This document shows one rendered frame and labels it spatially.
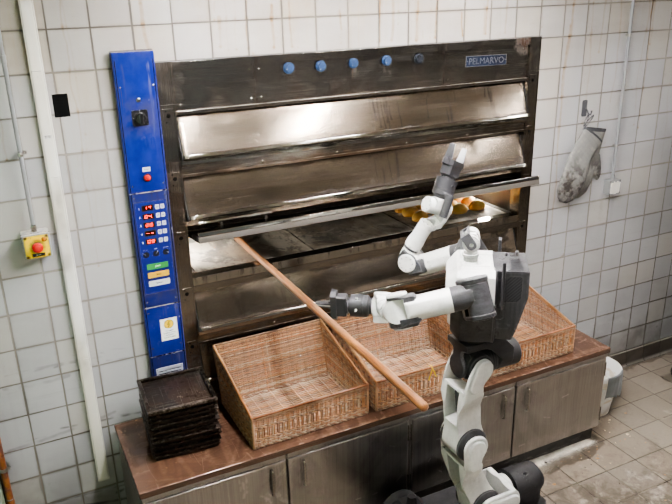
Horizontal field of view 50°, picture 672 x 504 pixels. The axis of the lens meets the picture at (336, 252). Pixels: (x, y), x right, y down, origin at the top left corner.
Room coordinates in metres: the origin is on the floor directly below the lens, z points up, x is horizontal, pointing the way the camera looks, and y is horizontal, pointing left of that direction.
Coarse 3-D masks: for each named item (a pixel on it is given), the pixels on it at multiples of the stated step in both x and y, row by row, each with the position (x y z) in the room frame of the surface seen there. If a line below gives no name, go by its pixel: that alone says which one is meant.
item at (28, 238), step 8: (24, 232) 2.61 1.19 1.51; (32, 232) 2.61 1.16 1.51; (40, 232) 2.60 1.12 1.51; (48, 232) 2.61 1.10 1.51; (24, 240) 2.57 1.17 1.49; (32, 240) 2.58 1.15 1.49; (40, 240) 2.59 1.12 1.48; (48, 240) 2.60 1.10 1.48; (24, 248) 2.57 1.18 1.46; (48, 248) 2.60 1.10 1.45; (24, 256) 2.58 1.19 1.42; (32, 256) 2.57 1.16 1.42; (40, 256) 2.59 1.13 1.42; (48, 256) 2.60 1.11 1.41
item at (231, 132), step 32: (384, 96) 3.37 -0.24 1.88; (416, 96) 3.44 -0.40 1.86; (448, 96) 3.52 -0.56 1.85; (480, 96) 3.59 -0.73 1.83; (512, 96) 3.67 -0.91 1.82; (192, 128) 2.95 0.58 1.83; (224, 128) 3.01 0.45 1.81; (256, 128) 3.06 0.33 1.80; (288, 128) 3.12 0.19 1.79; (320, 128) 3.18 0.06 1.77; (352, 128) 3.25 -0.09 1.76; (384, 128) 3.31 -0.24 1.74; (416, 128) 3.36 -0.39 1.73
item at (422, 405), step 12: (240, 240) 3.31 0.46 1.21; (252, 252) 3.14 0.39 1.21; (264, 264) 3.00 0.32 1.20; (276, 276) 2.87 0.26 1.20; (288, 288) 2.75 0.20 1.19; (324, 312) 2.48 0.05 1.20; (336, 324) 2.38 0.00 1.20; (348, 336) 2.28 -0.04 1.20; (360, 348) 2.19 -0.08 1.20; (372, 360) 2.11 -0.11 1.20; (384, 372) 2.04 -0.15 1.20; (396, 384) 1.97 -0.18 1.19; (408, 396) 1.90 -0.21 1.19; (420, 408) 1.84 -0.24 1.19
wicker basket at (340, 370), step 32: (320, 320) 3.14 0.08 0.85; (224, 352) 2.91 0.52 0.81; (288, 352) 3.04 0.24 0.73; (320, 352) 3.10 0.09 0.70; (224, 384) 2.79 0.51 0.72; (256, 384) 2.93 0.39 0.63; (288, 384) 2.98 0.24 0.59; (320, 384) 2.98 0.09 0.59; (352, 384) 2.86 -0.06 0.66; (256, 416) 2.51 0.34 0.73; (288, 416) 2.57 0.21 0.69; (320, 416) 2.72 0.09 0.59; (352, 416) 2.70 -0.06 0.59; (256, 448) 2.49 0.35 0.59
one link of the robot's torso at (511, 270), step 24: (456, 264) 2.47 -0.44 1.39; (480, 264) 2.46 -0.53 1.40; (504, 264) 2.35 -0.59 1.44; (504, 288) 2.35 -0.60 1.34; (528, 288) 2.38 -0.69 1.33; (456, 312) 2.41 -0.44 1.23; (504, 312) 2.39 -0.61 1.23; (456, 336) 2.43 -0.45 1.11; (480, 336) 2.40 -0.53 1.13; (504, 336) 2.40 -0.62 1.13
